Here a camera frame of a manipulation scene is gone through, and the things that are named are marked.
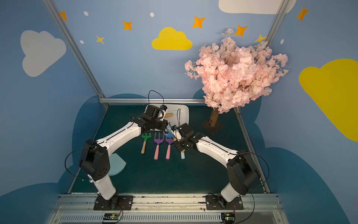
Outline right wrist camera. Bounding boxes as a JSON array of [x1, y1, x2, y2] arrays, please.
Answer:
[[171, 125, 182, 141]]

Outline light blue hand rake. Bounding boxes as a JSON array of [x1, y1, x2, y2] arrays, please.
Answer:
[[180, 151, 186, 160]]

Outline green rake wooden handle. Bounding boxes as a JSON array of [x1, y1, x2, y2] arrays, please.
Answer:
[[141, 133, 152, 154]]

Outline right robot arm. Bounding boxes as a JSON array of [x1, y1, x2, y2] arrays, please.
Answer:
[[171, 123, 261, 203]]

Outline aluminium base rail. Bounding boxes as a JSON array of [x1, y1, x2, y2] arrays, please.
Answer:
[[47, 193, 289, 224]]

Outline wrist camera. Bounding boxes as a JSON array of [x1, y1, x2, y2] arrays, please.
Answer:
[[171, 125, 182, 141], [145, 105, 167, 119]]

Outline wooden handle tool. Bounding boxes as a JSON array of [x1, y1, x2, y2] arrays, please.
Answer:
[[165, 113, 174, 118]]

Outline light blue round plate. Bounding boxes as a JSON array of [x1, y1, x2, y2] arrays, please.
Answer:
[[109, 153, 126, 176]]

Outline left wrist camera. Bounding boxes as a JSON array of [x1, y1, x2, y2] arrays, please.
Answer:
[[145, 105, 167, 119]]

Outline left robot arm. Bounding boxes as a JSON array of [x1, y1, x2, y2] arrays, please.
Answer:
[[79, 116, 168, 202]]

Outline purple fork pink handle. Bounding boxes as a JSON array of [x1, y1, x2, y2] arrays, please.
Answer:
[[166, 137, 175, 160], [154, 132, 165, 160]]

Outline aluminium back frame bar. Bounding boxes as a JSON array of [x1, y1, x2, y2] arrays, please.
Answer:
[[99, 98, 205, 105]]

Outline white plastic storage box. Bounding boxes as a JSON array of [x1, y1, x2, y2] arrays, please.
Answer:
[[134, 104, 189, 131]]

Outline dark blue fork yellow handle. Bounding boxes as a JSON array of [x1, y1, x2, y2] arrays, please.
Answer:
[[164, 123, 177, 141]]

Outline pink blossom artificial tree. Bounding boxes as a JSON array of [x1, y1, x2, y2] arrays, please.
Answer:
[[185, 29, 288, 114]]

